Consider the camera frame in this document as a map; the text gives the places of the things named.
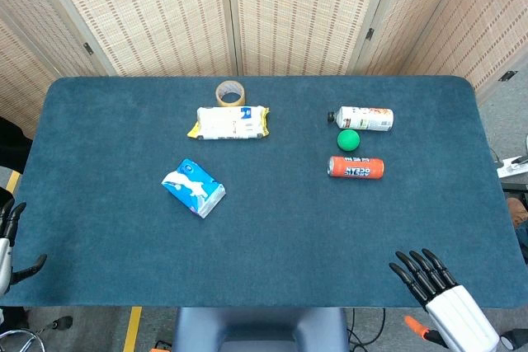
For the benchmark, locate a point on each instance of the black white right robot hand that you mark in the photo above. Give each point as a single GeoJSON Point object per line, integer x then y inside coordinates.
{"type": "Point", "coordinates": [458, 311]}

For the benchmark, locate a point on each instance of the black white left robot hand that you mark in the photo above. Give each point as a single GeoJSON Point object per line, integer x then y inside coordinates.
{"type": "Point", "coordinates": [6, 253]}

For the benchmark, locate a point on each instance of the blue tissue pack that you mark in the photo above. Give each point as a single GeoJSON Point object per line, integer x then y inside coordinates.
{"type": "Point", "coordinates": [206, 199]}

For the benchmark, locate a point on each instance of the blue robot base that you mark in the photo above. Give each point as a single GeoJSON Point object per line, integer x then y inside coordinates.
{"type": "Point", "coordinates": [260, 327]}

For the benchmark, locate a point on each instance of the chrome stool base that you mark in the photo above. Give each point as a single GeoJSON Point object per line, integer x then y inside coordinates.
{"type": "Point", "coordinates": [20, 339]}

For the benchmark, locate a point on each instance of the black bag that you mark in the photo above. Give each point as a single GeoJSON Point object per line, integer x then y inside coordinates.
{"type": "Point", "coordinates": [12, 142]}

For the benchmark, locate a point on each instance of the brown shoe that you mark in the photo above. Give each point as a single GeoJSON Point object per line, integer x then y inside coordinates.
{"type": "Point", "coordinates": [517, 212]}

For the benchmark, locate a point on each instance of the white power strip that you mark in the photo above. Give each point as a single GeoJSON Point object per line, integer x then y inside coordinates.
{"type": "Point", "coordinates": [513, 166]}

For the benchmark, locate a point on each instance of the orange drink can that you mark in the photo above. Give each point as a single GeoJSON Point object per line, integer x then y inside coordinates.
{"type": "Point", "coordinates": [356, 167]}

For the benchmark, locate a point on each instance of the green ball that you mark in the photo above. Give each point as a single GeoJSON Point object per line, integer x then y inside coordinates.
{"type": "Point", "coordinates": [348, 140]}

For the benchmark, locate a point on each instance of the blue felt table cover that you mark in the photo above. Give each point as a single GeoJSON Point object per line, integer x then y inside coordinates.
{"type": "Point", "coordinates": [268, 236]}

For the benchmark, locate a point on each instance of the white bottle with black cap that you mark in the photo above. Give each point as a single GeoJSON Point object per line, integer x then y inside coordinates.
{"type": "Point", "coordinates": [365, 118]}

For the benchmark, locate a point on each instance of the woven folding screen panel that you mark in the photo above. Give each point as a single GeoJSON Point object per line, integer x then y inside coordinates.
{"type": "Point", "coordinates": [144, 18]}
{"type": "Point", "coordinates": [486, 30]}
{"type": "Point", "coordinates": [24, 38]}
{"type": "Point", "coordinates": [412, 6]}
{"type": "Point", "coordinates": [305, 14]}

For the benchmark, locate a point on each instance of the black screen hinge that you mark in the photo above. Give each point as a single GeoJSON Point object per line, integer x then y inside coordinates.
{"type": "Point", "coordinates": [369, 34]}
{"type": "Point", "coordinates": [507, 76]}
{"type": "Point", "coordinates": [88, 48]}

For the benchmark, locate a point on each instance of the white yellow wet wipes pack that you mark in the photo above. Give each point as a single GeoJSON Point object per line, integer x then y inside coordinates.
{"type": "Point", "coordinates": [227, 123]}

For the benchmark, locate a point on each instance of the brown packing tape roll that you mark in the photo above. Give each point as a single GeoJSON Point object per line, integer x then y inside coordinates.
{"type": "Point", "coordinates": [230, 94]}

